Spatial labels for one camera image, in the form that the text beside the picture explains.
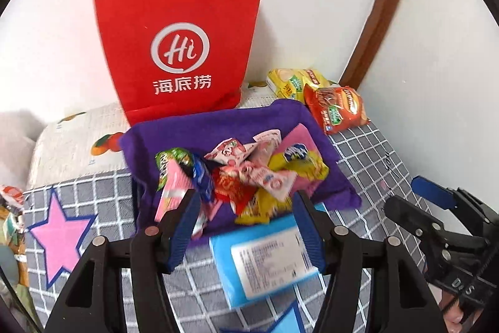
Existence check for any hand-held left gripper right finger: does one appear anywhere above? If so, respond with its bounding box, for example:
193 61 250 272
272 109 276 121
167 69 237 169
292 192 445 333

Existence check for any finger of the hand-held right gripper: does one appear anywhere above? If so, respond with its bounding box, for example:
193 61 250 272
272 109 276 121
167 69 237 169
411 175 499 237
384 196 453 252

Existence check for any purple cloth-covered box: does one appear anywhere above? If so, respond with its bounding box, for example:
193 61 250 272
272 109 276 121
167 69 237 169
119 99 361 238

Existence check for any grey checked bed sheet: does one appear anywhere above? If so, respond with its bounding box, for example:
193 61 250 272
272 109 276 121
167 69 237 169
21 118 449 333

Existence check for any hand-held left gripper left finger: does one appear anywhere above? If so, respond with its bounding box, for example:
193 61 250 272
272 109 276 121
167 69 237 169
45 189 201 333

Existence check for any white fruit print sheet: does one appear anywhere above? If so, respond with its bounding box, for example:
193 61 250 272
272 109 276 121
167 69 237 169
27 81 281 189

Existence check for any red paper bag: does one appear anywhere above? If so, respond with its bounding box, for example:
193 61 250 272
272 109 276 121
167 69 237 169
93 0 266 126

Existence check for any pink and yellow snack packet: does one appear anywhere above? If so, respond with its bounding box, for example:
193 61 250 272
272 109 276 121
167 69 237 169
269 124 330 197

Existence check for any blue tissue pack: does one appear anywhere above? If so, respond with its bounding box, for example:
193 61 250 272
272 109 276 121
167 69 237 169
208 216 320 310

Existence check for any orange chip bag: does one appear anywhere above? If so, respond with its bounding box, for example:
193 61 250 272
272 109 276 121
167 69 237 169
303 83 371 135

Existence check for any brown wooden door frame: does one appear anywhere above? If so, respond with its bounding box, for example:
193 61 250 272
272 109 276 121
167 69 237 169
338 0 414 88

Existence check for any pale pink snack packet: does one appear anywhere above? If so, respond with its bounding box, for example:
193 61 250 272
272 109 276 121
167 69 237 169
253 129 282 164

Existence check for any yellow chip bag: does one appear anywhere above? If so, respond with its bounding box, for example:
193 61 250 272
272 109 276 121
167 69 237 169
266 68 332 103

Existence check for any green snack packet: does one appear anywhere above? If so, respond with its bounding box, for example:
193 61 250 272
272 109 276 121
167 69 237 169
155 148 196 193

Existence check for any yellow triangular snack packet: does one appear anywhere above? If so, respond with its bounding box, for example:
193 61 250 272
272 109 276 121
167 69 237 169
234 189 293 225

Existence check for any dark blue snack packet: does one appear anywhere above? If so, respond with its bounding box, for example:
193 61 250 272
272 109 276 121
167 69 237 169
189 155 215 203

